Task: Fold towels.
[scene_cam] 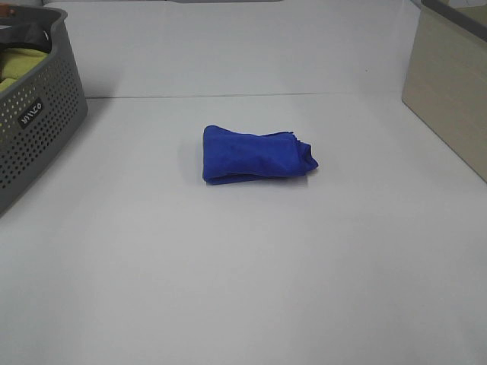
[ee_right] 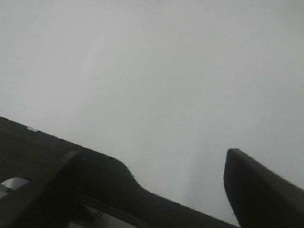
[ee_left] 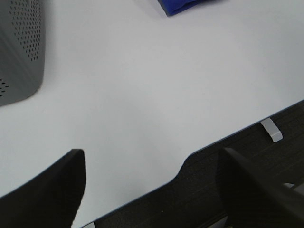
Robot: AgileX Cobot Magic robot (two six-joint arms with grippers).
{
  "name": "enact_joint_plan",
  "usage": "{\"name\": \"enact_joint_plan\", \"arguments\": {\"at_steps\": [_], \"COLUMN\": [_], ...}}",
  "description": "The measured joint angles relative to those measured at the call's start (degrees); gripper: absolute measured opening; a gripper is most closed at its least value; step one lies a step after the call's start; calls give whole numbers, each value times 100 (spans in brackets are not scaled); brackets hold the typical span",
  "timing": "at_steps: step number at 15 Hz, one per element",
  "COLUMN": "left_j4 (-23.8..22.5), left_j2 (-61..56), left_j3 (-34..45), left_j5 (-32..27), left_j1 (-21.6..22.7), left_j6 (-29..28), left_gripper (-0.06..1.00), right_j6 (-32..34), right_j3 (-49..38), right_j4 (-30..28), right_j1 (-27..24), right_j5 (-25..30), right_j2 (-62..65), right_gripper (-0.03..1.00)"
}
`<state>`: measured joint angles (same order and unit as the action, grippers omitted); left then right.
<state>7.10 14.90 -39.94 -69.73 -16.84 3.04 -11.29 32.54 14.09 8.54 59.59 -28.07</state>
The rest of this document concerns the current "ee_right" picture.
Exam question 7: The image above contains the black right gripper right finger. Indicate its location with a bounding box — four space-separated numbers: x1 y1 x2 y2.
223 149 304 228

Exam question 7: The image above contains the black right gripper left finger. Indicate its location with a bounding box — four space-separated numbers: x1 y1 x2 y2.
0 152 81 228

